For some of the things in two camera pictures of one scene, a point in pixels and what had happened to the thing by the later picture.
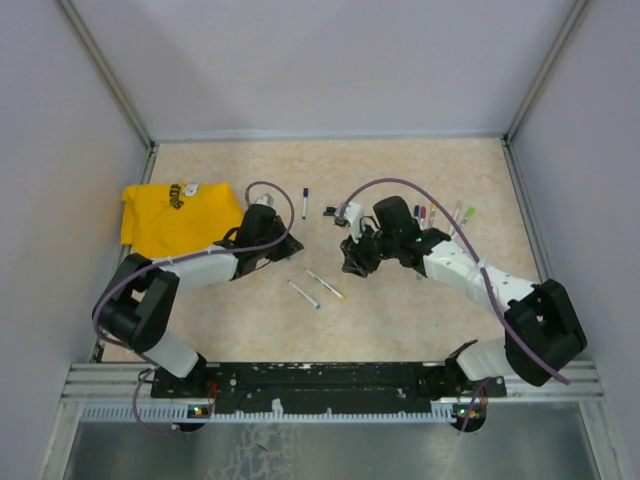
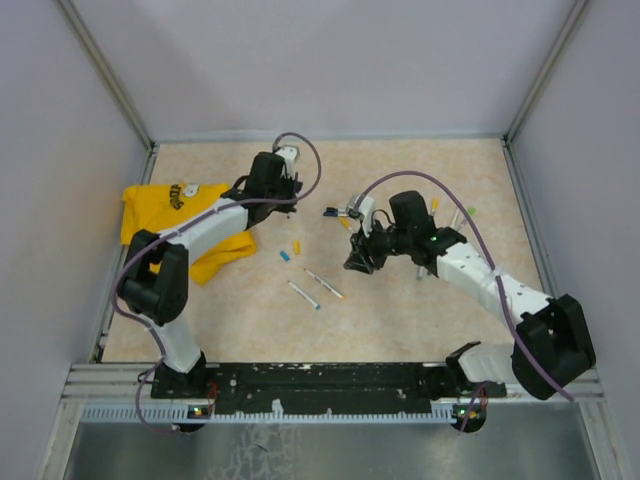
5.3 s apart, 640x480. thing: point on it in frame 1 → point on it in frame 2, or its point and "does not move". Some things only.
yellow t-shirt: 179,219 does not move
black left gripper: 290,246 → 291,183
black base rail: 337,384 does not move
